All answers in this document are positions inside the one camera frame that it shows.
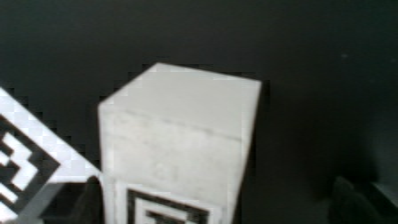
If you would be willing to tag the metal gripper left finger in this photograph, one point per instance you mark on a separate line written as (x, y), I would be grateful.
(65, 205)

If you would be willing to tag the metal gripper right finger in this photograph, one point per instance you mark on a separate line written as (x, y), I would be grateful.
(358, 204)

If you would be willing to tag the white marker sheet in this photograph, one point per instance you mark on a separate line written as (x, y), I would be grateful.
(39, 162)

